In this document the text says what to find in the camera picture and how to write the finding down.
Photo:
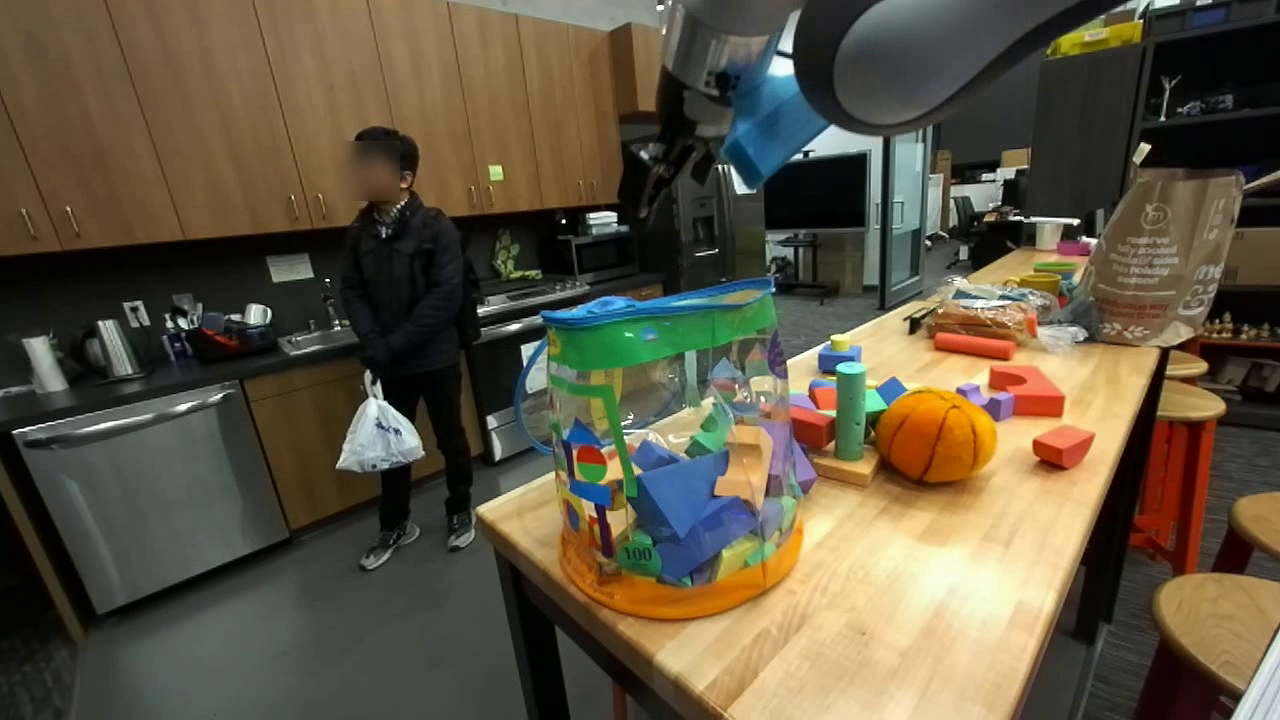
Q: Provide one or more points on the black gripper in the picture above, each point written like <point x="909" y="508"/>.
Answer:
<point x="684" y="134"/>

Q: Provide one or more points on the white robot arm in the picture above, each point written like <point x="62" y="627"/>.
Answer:
<point x="932" y="54"/>

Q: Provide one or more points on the clear plastic toy basket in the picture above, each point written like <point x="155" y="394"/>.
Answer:
<point x="666" y="341"/>

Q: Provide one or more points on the wooden cabinet above fridge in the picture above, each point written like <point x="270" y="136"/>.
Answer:
<point x="638" y="72"/>

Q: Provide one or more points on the stacked white plates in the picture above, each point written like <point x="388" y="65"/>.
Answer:
<point x="602" y="223"/>

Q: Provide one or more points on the countertop microwave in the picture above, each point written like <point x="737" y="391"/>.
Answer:
<point x="595" y="255"/>

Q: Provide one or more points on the stainless oven range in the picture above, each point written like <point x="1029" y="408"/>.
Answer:
<point x="584" y="298"/>

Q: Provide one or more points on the green cabinet sticker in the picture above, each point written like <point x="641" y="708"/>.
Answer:
<point x="497" y="173"/>

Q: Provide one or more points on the green plant figure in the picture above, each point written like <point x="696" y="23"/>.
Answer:
<point x="514" y="260"/>

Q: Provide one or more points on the yellow foam cube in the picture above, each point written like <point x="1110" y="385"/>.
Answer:
<point x="842" y="341"/>

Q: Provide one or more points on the white paper sign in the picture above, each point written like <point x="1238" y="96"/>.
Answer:
<point x="532" y="367"/>

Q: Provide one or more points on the green foam cylinder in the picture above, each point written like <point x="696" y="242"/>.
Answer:
<point x="849" y="406"/>

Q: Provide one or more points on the person in black jacket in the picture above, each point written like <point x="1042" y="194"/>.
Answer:
<point x="405" y="295"/>

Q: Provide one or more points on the tan foam arch block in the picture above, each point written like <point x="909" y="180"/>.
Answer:
<point x="730" y="463"/>

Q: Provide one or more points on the green foam block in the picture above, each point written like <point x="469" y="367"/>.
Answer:
<point x="875" y="406"/>

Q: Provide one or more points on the tan flat square block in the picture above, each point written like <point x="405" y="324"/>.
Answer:
<point x="845" y="469"/>

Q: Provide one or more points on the large blue foam block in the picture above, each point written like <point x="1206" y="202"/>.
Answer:
<point x="684" y="515"/>

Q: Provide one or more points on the purple rectangular foam block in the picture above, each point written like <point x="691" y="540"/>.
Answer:
<point x="969" y="394"/>

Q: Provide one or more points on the orange plush pumpkin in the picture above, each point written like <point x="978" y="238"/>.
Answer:
<point x="937" y="439"/>

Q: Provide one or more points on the green yellow toy pile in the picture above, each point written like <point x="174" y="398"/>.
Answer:
<point x="1054" y="278"/>

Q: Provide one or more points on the purple notched foam block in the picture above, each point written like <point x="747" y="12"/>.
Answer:
<point x="1003" y="406"/>

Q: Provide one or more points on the white plastic shopping bag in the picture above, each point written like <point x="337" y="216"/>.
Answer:
<point x="383" y="432"/>

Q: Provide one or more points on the white bowl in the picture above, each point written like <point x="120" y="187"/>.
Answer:
<point x="1063" y="341"/>

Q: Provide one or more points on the red foam arch block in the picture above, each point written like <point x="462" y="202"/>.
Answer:
<point x="1029" y="394"/>

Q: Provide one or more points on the wooden upper cabinets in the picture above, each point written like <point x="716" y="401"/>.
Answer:
<point x="203" y="105"/>

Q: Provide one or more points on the small red foam brick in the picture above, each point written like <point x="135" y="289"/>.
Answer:
<point x="1067" y="444"/>

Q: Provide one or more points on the wooden lower cabinet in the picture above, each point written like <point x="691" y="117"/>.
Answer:
<point x="303" y="442"/>

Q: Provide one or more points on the dish rack with utensils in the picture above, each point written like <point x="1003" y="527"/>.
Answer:
<point x="221" y="341"/>

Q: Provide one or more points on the round wooden stool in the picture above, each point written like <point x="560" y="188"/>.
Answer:
<point x="1186" y="367"/>
<point x="1222" y="622"/>
<point x="1192" y="401"/>
<point x="1260" y="523"/>

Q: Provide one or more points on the black kitchen countertop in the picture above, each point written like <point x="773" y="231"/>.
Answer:
<point x="135" y="385"/>

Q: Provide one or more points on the steel kettle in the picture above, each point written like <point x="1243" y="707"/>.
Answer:
<point x="114" y="349"/>

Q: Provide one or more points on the stainless steel dishwasher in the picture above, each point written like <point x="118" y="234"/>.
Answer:
<point x="146" y="502"/>

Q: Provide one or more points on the white jug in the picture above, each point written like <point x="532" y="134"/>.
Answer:
<point x="45" y="367"/>

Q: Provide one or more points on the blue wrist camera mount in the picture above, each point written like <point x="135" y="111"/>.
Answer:
<point x="773" y="126"/>

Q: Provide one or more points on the black wall monitor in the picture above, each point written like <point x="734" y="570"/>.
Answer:
<point x="813" y="194"/>

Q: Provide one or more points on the white wall label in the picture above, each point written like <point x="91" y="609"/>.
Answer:
<point x="290" y="269"/>

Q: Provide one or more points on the white wall outlet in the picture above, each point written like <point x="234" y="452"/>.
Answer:
<point x="137" y="312"/>

